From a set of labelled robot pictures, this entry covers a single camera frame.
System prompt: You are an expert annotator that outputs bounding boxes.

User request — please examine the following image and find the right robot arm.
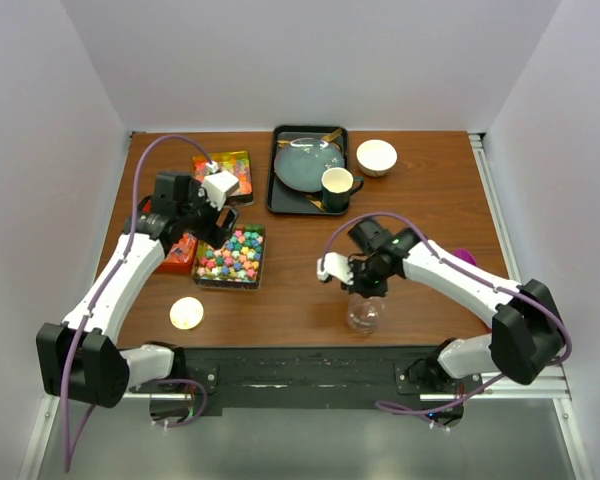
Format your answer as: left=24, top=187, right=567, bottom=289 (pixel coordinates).
left=317, top=216, right=570, bottom=393

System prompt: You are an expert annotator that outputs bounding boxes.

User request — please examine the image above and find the blue-grey ceramic plate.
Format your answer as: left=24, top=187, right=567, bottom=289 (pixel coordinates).
left=274, top=138, right=345, bottom=193

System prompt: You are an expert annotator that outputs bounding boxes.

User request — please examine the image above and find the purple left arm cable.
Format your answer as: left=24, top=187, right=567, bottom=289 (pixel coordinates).
left=62, top=134, right=216, bottom=474

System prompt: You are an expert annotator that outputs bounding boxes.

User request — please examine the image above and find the gummy candy tin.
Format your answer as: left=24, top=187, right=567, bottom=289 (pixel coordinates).
left=192, top=150, right=254, bottom=207

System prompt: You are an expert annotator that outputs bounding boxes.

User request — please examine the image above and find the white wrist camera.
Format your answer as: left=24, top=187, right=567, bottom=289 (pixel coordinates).
left=316, top=252, right=353, bottom=285
left=202, top=162, right=239, bottom=210

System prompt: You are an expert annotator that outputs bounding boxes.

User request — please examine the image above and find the white ceramic bowl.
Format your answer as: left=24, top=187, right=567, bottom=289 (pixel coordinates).
left=356, top=139, right=398, bottom=177

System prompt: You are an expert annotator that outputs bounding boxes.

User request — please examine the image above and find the orange plastic candy box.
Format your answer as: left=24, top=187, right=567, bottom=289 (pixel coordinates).
left=155, top=232, right=197, bottom=276

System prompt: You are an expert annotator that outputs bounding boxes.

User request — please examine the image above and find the star candy tin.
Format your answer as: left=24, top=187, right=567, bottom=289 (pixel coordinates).
left=191, top=224, right=266, bottom=291

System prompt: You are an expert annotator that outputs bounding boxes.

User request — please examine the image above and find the gold spoon on tray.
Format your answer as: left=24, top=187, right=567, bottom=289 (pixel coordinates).
left=276, top=128, right=343, bottom=147

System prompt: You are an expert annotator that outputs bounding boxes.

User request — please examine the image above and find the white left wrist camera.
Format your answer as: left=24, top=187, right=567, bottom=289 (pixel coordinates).
left=202, top=162, right=239, bottom=210

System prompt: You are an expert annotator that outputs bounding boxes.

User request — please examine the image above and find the clear glass jar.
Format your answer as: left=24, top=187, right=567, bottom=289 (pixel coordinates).
left=346, top=294, right=385, bottom=334

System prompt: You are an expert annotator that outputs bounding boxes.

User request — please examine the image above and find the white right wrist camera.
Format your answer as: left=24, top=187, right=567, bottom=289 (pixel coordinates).
left=316, top=252, right=353, bottom=285

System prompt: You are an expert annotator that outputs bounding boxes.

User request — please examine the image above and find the dark green mug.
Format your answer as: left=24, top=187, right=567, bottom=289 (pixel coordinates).
left=321, top=167, right=364, bottom=213

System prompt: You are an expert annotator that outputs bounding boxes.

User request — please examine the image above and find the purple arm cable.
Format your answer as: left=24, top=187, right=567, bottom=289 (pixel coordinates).
left=62, top=134, right=216, bottom=474
left=322, top=212, right=572, bottom=419

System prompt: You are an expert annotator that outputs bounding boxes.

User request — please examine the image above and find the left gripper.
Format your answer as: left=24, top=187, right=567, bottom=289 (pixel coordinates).
left=177, top=180, right=238, bottom=249

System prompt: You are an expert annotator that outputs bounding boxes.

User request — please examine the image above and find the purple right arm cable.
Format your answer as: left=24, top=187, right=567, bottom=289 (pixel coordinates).
left=322, top=212, right=572, bottom=419

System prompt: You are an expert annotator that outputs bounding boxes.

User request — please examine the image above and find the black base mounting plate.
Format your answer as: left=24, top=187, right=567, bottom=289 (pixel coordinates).
left=183, top=346, right=481, bottom=415

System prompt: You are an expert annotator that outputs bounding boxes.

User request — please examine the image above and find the black serving tray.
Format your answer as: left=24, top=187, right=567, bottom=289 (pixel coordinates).
left=265, top=124, right=349, bottom=216

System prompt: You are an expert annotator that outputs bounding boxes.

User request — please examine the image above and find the purple plastic scoop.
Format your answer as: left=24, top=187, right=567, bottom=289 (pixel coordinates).
left=453, top=249, right=477, bottom=266

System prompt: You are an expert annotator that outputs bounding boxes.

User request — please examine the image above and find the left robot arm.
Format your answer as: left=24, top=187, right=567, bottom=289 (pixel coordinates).
left=36, top=171, right=239, bottom=408

